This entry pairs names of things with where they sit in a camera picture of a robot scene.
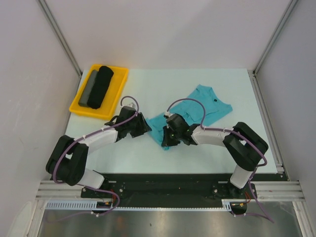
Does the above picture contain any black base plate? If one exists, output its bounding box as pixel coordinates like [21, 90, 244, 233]
[50, 173, 288, 208]

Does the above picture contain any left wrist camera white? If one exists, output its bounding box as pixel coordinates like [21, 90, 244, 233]
[125, 102, 137, 110]

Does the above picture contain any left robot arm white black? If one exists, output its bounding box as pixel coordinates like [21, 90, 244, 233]
[45, 106, 152, 198]

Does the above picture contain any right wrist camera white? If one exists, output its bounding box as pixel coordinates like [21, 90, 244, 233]
[163, 111, 173, 119]

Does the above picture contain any left aluminium frame post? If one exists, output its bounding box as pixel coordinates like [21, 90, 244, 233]
[36, 0, 83, 77]

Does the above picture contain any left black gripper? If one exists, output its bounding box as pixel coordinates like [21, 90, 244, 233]
[126, 112, 151, 138]

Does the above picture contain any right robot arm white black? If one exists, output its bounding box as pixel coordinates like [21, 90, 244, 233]
[161, 114, 269, 198]

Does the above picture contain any yellow plastic tray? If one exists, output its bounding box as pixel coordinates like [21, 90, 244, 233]
[69, 64, 129, 120]

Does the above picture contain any aluminium frame post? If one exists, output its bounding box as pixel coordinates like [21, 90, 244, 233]
[252, 0, 300, 77]
[36, 0, 83, 77]

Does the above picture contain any right aluminium frame post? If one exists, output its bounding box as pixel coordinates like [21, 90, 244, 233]
[252, 0, 300, 77]

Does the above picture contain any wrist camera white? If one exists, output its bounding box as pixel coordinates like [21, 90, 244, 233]
[163, 111, 173, 119]
[125, 102, 137, 110]

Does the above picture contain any rolled grey t-shirt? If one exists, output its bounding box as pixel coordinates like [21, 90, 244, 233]
[78, 70, 98, 107]

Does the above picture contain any rolled black t-shirt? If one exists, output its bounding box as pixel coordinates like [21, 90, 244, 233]
[87, 66, 114, 109]

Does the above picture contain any turquoise t-shirt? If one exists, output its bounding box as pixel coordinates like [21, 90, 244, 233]
[146, 84, 233, 147]

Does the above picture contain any grey slotted cable duct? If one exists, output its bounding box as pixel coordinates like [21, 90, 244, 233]
[45, 200, 240, 211]

